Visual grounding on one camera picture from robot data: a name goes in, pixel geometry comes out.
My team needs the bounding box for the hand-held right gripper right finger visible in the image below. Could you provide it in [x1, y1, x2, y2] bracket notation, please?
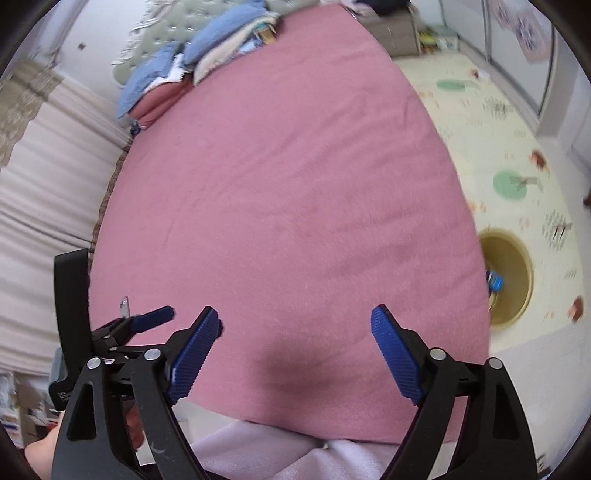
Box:
[370, 304, 539, 480]

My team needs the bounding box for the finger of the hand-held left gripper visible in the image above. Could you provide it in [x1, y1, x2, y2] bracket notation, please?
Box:
[130, 305, 177, 333]

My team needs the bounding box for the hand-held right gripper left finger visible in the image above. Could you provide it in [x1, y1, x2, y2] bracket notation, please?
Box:
[51, 305, 225, 480]

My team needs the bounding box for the yellow plastic bucket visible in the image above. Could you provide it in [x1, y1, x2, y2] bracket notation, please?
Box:
[477, 228, 534, 329]

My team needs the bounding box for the person's left forearm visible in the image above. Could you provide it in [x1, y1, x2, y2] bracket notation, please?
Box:
[25, 410, 64, 480]

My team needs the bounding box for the beige curtain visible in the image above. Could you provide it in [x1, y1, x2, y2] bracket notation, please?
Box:
[0, 59, 136, 376]

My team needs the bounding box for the bed with pink sheet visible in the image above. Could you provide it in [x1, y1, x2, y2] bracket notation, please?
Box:
[88, 4, 493, 446]

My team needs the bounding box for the pink pillow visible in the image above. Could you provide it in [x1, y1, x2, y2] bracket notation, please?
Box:
[131, 75, 195, 128]

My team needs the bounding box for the cream printed play mat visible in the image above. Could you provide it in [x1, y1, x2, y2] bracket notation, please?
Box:
[396, 48, 588, 352]

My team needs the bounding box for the small blue pillow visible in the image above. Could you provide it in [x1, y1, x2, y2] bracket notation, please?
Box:
[115, 41, 186, 119]

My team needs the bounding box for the green tufted headboard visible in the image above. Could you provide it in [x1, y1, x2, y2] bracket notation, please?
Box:
[111, 0, 278, 89]

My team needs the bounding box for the storage box with green lid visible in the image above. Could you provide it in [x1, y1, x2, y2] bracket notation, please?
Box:
[431, 25, 461, 52]

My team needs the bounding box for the grey nightstand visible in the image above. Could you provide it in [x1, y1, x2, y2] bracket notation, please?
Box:
[365, 7, 422, 57]

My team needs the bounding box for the white sliding wardrobe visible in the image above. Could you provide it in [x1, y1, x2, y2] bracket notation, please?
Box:
[438, 0, 556, 121]

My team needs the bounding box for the dark clothes pile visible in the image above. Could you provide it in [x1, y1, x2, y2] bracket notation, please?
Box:
[355, 0, 413, 14]

